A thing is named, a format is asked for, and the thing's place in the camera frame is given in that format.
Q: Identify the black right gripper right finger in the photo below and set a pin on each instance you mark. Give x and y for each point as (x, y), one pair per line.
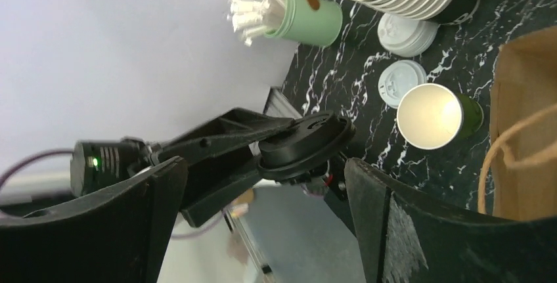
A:
(406, 235)

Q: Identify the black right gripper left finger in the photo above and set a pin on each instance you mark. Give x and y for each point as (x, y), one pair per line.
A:
(117, 234)

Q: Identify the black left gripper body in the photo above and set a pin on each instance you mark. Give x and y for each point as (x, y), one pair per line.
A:
(220, 164)

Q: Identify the single black cup lid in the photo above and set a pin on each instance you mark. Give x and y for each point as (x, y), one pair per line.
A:
(309, 143)

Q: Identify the green paper cup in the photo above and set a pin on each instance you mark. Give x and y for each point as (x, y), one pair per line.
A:
(430, 116)

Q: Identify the green paper bag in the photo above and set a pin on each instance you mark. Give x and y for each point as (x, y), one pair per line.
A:
(522, 156)

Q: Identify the bundle of white wrapped straws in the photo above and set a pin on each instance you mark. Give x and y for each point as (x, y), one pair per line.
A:
(253, 18)

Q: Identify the white cup lid stack front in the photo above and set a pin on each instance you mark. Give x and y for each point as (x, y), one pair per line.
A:
(399, 78)

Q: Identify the white cup lid stack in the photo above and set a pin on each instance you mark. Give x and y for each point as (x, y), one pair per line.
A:
(399, 78)
(406, 37)

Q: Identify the green straw holder cup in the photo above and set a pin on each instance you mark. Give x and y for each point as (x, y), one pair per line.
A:
(310, 22)

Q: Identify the white cup lid stack back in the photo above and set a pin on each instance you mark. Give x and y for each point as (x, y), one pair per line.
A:
(406, 37)

